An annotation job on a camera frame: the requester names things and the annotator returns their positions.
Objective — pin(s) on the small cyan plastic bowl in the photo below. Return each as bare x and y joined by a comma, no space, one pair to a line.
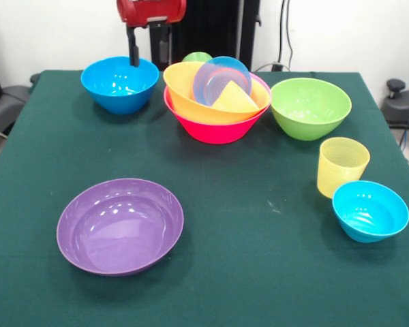
371,211

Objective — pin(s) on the green plastic cup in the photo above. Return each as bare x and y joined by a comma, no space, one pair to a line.
195,57

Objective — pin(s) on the black power adapter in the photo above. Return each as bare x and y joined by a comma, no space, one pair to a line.
276,67

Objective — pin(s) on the translucent yellow plastic cup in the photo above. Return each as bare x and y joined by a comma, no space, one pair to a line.
341,163

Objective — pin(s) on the translucent blue ribbed bowl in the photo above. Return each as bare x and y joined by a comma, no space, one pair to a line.
208,85

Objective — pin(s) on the green plastic bowl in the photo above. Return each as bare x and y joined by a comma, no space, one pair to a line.
310,109

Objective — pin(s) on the large pink plastic bowl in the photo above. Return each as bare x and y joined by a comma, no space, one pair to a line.
218,133

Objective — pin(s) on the large blue plastic bowl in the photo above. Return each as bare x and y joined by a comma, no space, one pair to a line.
119,85

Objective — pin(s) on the dark green tablecloth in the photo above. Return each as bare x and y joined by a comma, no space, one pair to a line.
37,204

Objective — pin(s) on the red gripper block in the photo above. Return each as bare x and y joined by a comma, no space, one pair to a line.
150,12

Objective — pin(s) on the large orange plastic bowl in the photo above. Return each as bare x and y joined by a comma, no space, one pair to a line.
180,88

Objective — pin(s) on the black swivel chair base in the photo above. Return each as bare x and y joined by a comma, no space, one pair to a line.
402,105

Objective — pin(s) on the black office chair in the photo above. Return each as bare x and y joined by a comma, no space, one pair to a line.
10,98

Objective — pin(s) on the yellow-orange plastic cup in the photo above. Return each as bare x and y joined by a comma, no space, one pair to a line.
225,100
247,102

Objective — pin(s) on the purple plastic bowl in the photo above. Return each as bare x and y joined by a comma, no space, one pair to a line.
119,231

